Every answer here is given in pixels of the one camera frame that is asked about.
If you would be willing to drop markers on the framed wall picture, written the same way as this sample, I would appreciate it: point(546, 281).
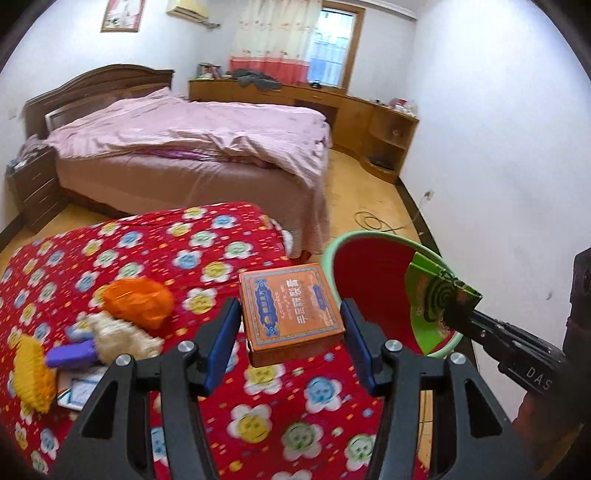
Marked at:
point(122, 14)

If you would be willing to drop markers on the bluish purple plastic piece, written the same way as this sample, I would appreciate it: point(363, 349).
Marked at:
point(69, 354)

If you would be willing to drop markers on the floral curtain with pink hem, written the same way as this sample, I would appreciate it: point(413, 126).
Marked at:
point(272, 37)

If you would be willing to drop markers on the long wooden desk cabinet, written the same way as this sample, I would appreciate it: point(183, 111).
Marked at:
point(355, 120)

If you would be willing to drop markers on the dark grey clothes pile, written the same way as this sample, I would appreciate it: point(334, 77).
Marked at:
point(256, 79)

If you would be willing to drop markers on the wall air conditioner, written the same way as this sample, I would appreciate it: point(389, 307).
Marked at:
point(187, 9)

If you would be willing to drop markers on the red flower printed blanket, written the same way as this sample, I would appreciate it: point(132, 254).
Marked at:
point(184, 258)

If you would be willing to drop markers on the dark wooden nightstand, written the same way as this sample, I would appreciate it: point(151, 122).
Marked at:
point(37, 184)

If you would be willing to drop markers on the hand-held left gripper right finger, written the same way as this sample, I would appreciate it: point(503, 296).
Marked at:
point(358, 346)

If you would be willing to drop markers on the cream crumpled cloth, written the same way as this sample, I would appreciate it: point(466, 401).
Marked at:
point(120, 339)

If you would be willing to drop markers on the white plastic container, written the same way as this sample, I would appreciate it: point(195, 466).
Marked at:
point(404, 107)

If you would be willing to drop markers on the dark wooden headboard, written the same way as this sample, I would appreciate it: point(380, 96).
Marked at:
point(92, 87)

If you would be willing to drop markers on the wooden framed window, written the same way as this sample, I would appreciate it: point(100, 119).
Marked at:
point(332, 46)

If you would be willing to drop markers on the pink striped duvet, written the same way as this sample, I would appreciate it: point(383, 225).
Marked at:
point(184, 124)

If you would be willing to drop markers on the green printed packet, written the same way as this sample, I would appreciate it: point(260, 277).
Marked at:
point(429, 295)

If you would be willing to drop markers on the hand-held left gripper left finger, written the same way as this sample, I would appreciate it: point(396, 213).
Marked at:
point(221, 344)

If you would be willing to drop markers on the orange cardboard box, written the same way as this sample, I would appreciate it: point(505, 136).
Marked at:
point(291, 309)

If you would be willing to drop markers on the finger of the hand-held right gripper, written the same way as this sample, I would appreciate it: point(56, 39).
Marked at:
point(485, 344)
point(494, 326)

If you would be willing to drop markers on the red bin with green rim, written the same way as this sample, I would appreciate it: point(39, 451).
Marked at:
point(369, 286)

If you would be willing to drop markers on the white blue paper packet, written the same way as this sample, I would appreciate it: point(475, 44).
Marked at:
point(83, 390)

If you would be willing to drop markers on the crumpled clothes on nightstand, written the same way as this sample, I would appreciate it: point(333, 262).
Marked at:
point(27, 147)

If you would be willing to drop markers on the yellow crumpled cloth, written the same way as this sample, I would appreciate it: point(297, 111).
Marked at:
point(32, 374)

